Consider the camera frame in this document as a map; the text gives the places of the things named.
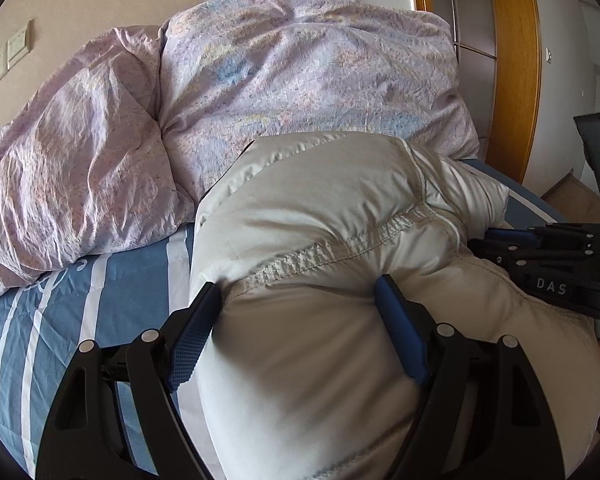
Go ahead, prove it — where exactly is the pink floral duvet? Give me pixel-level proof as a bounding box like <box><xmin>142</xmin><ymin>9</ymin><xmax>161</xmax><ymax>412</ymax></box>
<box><xmin>0</xmin><ymin>0</ymin><xmax>480</xmax><ymax>296</ymax></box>

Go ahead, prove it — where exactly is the white wall switch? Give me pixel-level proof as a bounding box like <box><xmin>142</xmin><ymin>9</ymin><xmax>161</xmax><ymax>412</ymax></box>
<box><xmin>6</xmin><ymin>22</ymin><xmax>31</xmax><ymax>70</ymax></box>

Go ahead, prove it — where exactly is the cream puffer jacket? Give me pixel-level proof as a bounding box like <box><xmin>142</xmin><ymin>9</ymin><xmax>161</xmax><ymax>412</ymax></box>
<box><xmin>192</xmin><ymin>132</ymin><xmax>600</xmax><ymax>479</ymax></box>

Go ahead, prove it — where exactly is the wooden headboard shelf frame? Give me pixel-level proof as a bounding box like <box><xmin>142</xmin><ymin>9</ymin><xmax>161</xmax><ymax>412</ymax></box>
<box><xmin>258</xmin><ymin>0</ymin><xmax>544</xmax><ymax>186</ymax></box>

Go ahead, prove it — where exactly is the blue white striped bedsheet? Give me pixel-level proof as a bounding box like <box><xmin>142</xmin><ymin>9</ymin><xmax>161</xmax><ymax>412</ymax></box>
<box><xmin>0</xmin><ymin>226</ymin><xmax>194</xmax><ymax>474</ymax></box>

